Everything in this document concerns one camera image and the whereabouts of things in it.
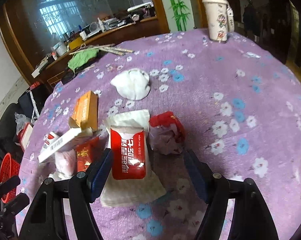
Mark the white floral tumbler cup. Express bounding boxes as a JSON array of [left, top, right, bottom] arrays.
[[202, 0, 234, 43]]

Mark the long white toothpaste box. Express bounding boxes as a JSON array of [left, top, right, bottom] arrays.
[[38, 128, 93, 163]]

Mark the crumpled red purple wrapper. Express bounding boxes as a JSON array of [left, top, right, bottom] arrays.
[[149, 111, 186, 155]]

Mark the white red toothpaste tube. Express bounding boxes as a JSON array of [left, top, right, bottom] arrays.
[[40, 132, 59, 153]]

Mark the green cloth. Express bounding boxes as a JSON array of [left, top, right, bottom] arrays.
[[68, 49, 99, 72]]

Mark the wooden counter cabinet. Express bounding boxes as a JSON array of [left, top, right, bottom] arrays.
[[35, 17, 161, 91]]

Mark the white plastic bag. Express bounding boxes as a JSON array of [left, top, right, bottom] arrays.
[[49, 150, 77, 181]]

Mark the crumpled white paper wrapper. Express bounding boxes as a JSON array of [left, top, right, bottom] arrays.
[[110, 68, 151, 101]]

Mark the yellow tin on counter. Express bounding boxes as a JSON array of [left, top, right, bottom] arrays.
[[68, 36, 83, 50]]

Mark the black wallet on table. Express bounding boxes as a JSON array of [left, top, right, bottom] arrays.
[[61, 57, 101, 85]]

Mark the purple floral tablecloth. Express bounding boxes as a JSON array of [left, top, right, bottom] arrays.
[[17, 29, 301, 239]]

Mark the red plastic basket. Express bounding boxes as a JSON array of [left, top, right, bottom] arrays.
[[0, 153, 20, 204]]

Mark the red white box on chair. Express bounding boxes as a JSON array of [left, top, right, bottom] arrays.
[[18, 122, 33, 152]]

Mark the red white snack wrapper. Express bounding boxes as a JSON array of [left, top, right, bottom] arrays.
[[100, 109, 166, 207]]

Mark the bamboo painted pillar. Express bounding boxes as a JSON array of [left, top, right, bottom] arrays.
[[162, 0, 195, 33]]

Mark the wooden sticks bundle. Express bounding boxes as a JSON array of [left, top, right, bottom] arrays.
[[70, 44, 135, 56]]

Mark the orange cardboard box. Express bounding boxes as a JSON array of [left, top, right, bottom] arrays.
[[69, 90, 99, 132]]

